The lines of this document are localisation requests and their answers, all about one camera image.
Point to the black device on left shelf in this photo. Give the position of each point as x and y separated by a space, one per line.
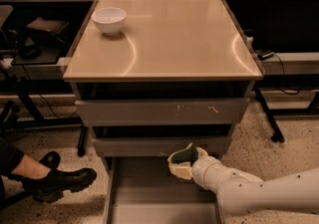
42 44

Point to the white ceramic bowl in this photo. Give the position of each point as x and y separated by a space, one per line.
110 20

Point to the small black adapter with cable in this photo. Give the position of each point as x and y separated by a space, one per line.
263 55

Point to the grey middle drawer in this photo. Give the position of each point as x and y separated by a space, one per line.
157 146

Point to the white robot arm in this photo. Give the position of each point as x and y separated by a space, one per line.
240 193

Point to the grey drawer cabinet with counter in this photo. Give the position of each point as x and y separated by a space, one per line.
168 50

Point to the grey top drawer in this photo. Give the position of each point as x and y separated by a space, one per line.
162 112

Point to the grey open bottom drawer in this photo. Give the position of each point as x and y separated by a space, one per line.
141 190

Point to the black table leg left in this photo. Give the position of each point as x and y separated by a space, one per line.
82 142

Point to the black table leg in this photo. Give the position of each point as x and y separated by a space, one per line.
277 135
82 142

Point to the black chunky shoe front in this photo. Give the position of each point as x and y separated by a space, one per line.
50 188

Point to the green and yellow sponge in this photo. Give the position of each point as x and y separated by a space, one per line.
188 154

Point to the black shoe behind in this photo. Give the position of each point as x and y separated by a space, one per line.
51 160

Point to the black table leg right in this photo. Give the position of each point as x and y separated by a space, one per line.
277 135

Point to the person's leg in black trousers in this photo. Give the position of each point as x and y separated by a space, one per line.
15 161

